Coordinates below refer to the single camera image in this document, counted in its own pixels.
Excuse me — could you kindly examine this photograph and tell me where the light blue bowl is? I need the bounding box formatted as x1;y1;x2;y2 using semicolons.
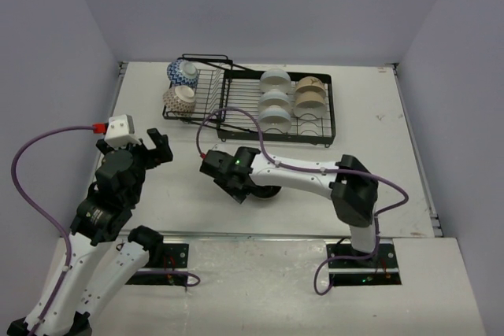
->
259;68;292;94
258;89;292;113
258;105;291;133

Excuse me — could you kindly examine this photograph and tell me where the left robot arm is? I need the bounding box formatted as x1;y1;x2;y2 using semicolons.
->
6;128;173;335

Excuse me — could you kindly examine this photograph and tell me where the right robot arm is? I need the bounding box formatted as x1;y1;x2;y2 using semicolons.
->
200;147;380;268

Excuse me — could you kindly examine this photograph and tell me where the beige bowl front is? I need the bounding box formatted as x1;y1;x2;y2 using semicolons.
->
294;91;327;118

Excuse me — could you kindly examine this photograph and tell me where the light blue bowl rear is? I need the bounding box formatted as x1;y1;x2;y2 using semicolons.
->
259;68;292;94

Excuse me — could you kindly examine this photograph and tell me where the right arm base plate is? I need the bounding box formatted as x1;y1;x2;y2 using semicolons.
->
328;240;402;287

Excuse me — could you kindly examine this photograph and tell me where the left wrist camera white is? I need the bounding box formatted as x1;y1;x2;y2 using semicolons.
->
104;114;139;149

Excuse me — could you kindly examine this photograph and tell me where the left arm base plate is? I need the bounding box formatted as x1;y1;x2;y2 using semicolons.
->
127;242;189;286

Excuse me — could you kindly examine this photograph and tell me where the blue zigzag patterned bowl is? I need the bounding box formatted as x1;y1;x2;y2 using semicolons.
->
166;59;199;90

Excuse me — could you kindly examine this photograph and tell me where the light blue bowl front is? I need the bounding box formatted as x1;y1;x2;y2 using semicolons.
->
258;105;291;133

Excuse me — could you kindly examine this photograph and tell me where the black bowl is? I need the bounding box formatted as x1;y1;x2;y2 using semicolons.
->
251;186;281;199

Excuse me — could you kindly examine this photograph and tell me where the beige bowl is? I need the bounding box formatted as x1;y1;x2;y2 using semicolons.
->
294;91;327;118
295;76;326;97

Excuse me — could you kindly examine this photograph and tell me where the brown floral patterned bowl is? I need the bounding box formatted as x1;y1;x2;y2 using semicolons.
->
162;85;196;116

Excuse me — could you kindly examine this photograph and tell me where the black wire dish rack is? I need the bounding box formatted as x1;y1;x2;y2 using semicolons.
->
162;54;336;147

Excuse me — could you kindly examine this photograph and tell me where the light blue bowl middle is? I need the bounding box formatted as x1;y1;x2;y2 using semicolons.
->
258;89;292;113

